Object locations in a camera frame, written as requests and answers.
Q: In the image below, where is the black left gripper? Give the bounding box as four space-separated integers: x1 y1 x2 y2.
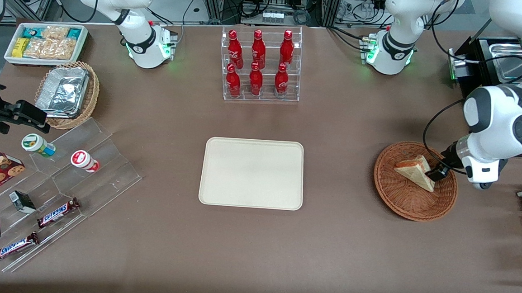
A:
424 138 470 184

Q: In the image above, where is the triangular sandwich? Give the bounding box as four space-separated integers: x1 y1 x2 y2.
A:
393 153 437 193

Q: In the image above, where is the brown round wicker basket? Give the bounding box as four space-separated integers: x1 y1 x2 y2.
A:
371 139 461 224

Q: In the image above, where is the silver foil tray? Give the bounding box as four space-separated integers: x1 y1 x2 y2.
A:
34 65 91 119

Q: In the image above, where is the light tan wicker basket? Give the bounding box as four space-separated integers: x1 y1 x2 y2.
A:
33 58 102 132

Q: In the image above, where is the beige rectangular tray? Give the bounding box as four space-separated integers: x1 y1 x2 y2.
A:
198 136 307 212

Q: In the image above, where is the green lid yoghurt cup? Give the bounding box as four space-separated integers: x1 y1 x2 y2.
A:
20 133 57 159

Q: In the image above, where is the yellow snack packet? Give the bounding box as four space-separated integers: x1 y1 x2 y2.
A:
12 37 31 59

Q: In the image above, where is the large clear cracker pack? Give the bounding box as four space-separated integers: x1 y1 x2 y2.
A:
23 37 77 62

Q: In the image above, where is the red lid yoghurt cup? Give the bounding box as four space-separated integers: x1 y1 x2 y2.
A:
70 149 102 174

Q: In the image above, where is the white snack bin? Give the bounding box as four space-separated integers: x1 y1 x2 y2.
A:
3 20 89 70

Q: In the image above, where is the small clear cracker pack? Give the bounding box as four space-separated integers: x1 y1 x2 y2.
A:
41 25 71 42

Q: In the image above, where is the clear acrylic stepped stand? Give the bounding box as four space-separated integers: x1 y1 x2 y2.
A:
0 167 91 278
25 114 147 222

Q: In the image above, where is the brown Snickers bar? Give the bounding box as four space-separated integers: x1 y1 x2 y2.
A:
0 229 40 265
36 195 81 232

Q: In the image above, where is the black box appliance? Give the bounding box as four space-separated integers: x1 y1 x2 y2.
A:
445 33 522 104

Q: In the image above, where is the steel pan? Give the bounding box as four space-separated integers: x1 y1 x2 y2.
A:
486 37 522 83

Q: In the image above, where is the red cola bottle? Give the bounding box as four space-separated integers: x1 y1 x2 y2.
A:
226 29 246 69
279 29 296 66
274 62 290 98
248 62 265 97
225 63 243 98
251 29 268 68

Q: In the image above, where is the clear acrylic bottle rack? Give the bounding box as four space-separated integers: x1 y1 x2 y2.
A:
218 22 304 105

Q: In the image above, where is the white power strip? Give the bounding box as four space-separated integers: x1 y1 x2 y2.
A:
261 10 285 25

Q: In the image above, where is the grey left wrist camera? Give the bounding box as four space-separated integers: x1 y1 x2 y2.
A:
464 156 509 192

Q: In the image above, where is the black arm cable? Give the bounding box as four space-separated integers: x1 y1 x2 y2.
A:
420 97 467 175

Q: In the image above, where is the coiled black cable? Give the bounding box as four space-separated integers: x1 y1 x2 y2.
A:
292 9 313 26

